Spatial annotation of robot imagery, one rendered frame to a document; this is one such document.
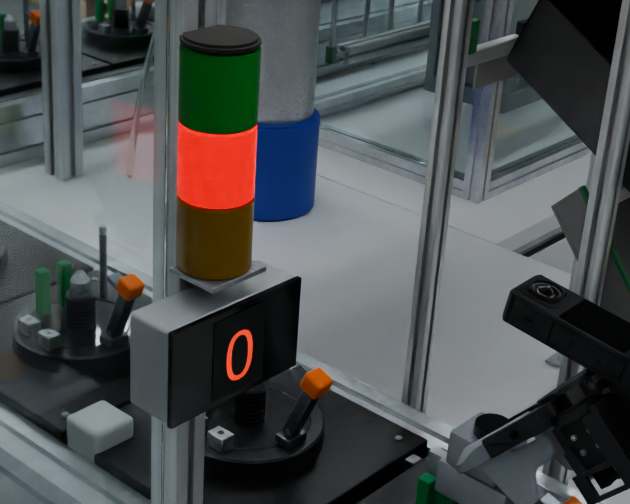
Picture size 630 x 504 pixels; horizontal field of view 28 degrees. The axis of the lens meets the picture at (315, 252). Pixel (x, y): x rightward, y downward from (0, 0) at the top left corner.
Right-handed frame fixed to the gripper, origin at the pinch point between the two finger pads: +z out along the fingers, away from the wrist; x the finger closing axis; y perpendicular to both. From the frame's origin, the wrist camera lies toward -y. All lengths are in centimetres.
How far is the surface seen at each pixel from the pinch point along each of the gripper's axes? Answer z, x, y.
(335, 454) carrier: 20.2, 3.7, -5.2
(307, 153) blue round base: 57, 61, -45
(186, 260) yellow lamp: -6.3, -21.5, -20.6
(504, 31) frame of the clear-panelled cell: 34, 87, -46
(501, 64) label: -0.8, 29.3, -28.7
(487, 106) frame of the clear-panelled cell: 43, 86, -38
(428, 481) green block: 5.8, -1.8, 0.5
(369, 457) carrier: 18.5, 5.6, -3.4
